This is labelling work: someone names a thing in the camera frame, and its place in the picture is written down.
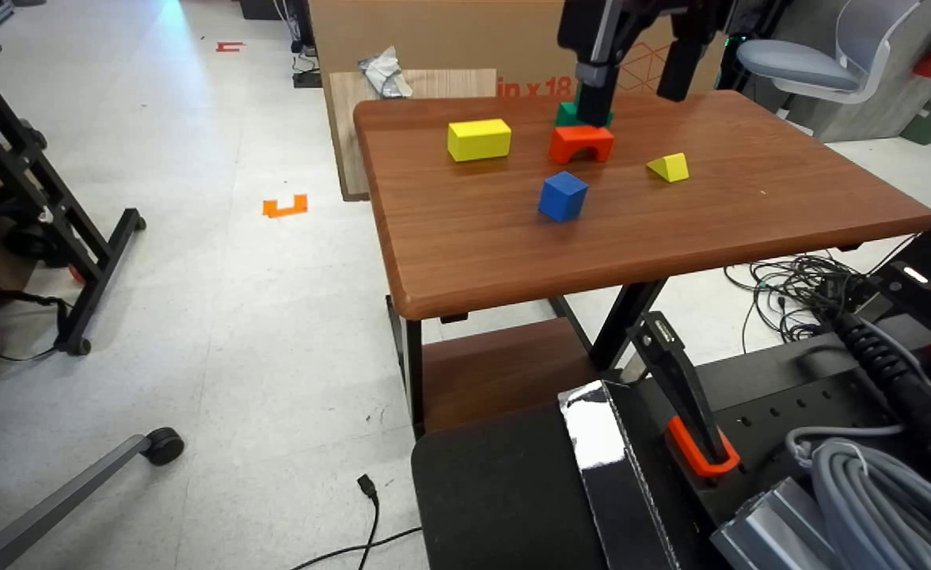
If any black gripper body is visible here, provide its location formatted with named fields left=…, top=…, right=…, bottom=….
left=559, top=0, right=734, bottom=66

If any green square block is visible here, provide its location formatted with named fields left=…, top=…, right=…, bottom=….
left=554, top=101, right=584, bottom=126

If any blue cube block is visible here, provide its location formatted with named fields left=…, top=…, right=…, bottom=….
left=540, top=170, right=589, bottom=222

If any orange arch block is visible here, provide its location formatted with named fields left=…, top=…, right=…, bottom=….
left=548, top=126, right=615, bottom=165

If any yellow triangular block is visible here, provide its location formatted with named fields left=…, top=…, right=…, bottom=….
left=646, top=153, right=691, bottom=185

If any yellow rectangular block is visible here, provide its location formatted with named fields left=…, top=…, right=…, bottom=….
left=448, top=117, right=512, bottom=162

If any grey office chair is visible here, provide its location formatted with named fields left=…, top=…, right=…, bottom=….
left=738, top=0, right=931, bottom=143

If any wooden table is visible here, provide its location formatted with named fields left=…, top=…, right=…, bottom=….
left=352, top=85, right=931, bottom=436

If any cardboard box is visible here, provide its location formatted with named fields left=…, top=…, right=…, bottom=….
left=303, top=0, right=701, bottom=204

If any left orange black clamp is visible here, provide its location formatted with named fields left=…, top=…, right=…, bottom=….
left=629, top=312, right=740, bottom=481

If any black floor cable bundle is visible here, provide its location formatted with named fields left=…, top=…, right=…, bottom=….
left=721, top=250, right=880, bottom=351

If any orange floor bracket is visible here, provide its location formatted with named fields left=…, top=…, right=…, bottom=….
left=263, top=194, right=311, bottom=218

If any black mounting base plate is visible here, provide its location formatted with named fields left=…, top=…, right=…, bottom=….
left=413, top=232, right=931, bottom=570

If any grey coiled cable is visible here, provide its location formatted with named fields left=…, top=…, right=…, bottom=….
left=784, top=423, right=931, bottom=570

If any black stand frame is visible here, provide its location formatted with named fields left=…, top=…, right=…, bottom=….
left=0, top=95, right=147, bottom=354

